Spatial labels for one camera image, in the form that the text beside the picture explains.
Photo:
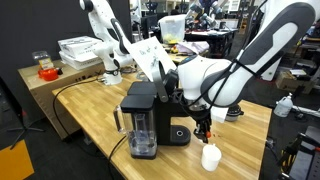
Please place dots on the black tripod clamp stand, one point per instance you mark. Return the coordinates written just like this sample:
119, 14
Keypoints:
300, 160

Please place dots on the whiteboard sign on stand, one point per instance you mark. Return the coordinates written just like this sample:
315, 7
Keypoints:
147, 52

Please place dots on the black coffee machine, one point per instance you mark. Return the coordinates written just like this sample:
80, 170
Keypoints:
146, 120

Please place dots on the white mug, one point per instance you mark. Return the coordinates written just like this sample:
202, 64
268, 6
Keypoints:
211, 156

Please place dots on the white cardboard boxes stack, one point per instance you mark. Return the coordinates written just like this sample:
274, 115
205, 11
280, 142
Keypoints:
77, 52

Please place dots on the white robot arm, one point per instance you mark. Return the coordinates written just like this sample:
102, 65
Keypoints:
181, 100

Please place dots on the orange plastic container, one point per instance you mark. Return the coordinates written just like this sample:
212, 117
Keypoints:
50, 74

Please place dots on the white jug bottle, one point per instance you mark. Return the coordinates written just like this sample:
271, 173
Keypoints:
284, 106

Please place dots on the orange white coffee pod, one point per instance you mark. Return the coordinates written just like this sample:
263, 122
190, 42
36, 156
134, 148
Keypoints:
208, 134

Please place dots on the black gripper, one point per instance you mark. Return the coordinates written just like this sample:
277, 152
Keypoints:
203, 123

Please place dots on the brown cardboard box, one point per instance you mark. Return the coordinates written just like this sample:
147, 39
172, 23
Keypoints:
42, 91

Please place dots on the clear plastic storage bin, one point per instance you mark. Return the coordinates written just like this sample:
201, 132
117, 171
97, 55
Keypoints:
172, 28

